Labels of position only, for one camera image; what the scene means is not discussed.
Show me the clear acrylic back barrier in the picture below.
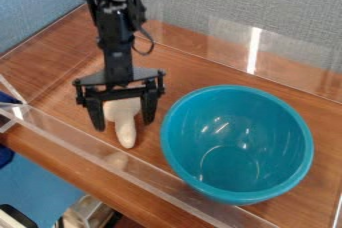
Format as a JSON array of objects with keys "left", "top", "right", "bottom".
[{"left": 146, "top": 3, "right": 342, "bottom": 104}]

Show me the blue plastic bowl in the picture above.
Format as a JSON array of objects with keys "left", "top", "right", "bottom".
[{"left": 161, "top": 85, "right": 314, "bottom": 205}]

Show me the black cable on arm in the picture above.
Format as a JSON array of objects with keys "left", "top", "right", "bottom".
[{"left": 130, "top": 26, "right": 157, "bottom": 56}]

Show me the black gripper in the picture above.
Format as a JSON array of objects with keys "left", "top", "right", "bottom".
[{"left": 72, "top": 36, "right": 166, "bottom": 131}]

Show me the grey clutter below table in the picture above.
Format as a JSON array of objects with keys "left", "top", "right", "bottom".
[{"left": 52, "top": 195, "right": 122, "bottom": 228}]

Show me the clear acrylic barrier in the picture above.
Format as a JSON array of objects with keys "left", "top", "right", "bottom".
[
  {"left": 8, "top": 105, "right": 278, "bottom": 228},
  {"left": 146, "top": 3, "right": 342, "bottom": 104}
]

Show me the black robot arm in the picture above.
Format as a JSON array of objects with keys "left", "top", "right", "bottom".
[{"left": 74, "top": 0, "right": 165, "bottom": 131}]

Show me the blue cloth object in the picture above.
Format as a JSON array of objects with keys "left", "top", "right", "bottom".
[{"left": 0, "top": 90, "right": 22, "bottom": 169}]

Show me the black white device below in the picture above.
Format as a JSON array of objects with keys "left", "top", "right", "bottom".
[{"left": 0, "top": 204, "right": 39, "bottom": 228}]

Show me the white toy mushroom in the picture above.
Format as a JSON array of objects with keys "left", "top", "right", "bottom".
[{"left": 104, "top": 98, "right": 140, "bottom": 149}]

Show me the clear acrylic front barrier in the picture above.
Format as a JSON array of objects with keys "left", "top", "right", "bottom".
[{"left": 8, "top": 105, "right": 278, "bottom": 228}]

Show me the clear acrylic left bracket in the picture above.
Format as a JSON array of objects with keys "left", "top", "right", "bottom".
[{"left": 0, "top": 74, "right": 27, "bottom": 134}]

